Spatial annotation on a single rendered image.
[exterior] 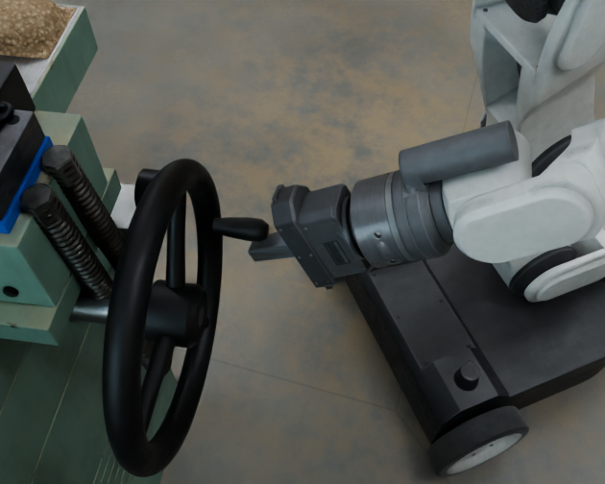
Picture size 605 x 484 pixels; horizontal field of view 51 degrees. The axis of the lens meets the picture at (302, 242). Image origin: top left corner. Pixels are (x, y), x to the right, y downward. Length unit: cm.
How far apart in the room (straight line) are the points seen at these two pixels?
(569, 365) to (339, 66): 120
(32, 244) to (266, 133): 143
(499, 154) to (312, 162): 130
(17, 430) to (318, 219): 40
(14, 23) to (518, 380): 105
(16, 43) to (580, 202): 57
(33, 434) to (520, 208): 58
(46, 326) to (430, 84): 168
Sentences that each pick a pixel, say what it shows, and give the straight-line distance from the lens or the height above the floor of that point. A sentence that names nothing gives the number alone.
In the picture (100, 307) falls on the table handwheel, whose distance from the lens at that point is 61.
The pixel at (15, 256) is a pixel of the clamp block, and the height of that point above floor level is 95.
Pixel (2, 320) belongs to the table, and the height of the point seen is 87.
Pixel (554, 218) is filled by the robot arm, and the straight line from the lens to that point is 53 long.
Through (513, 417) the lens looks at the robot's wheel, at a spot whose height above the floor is 18.
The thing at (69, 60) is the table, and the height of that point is 88.
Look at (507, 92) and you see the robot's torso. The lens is 99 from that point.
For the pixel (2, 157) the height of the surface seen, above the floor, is 100.
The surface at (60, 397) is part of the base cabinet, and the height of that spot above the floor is 59.
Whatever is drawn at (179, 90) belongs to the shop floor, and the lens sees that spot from 206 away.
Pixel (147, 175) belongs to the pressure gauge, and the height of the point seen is 69.
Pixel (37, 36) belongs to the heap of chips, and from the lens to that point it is 76.
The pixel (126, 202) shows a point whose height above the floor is 62.
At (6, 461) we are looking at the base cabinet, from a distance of 77.
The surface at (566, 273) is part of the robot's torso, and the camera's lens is 130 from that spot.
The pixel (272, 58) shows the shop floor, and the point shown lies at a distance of 215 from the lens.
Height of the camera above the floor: 133
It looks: 55 degrees down
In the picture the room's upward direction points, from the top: straight up
